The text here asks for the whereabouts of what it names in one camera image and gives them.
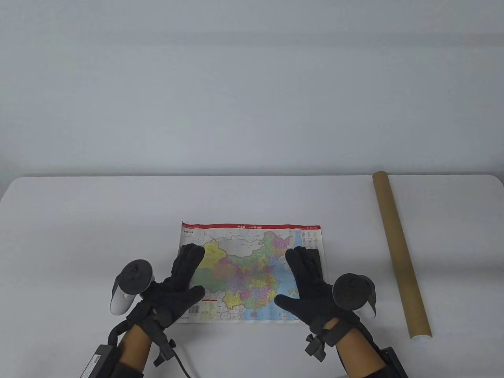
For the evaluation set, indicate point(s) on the colourful paper map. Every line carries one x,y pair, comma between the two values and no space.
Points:
244,271

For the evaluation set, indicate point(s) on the brown cardboard mailing tube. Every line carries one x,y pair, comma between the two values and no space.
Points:
397,248

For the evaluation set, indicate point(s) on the white plastic tube cap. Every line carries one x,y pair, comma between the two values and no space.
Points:
421,338

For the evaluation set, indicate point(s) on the person's left hand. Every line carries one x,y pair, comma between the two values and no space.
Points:
185,275

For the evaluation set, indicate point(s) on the person's left forearm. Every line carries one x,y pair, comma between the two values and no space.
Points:
134,346

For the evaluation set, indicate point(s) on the black plain wrist camera box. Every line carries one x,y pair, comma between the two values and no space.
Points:
393,364

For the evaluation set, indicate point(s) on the person's right hand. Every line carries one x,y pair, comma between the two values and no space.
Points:
311,291

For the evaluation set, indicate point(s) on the black labelled wrist camera box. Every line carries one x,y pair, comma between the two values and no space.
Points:
100,362

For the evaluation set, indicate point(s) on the grey white controller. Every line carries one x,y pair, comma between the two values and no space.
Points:
132,277
352,291

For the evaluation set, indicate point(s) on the person's right forearm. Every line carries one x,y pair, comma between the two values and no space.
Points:
356,350

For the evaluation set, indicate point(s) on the grey white right controller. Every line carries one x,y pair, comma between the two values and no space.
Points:
352,291

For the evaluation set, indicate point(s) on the grey white left controller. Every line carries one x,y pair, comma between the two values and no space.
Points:
132,277

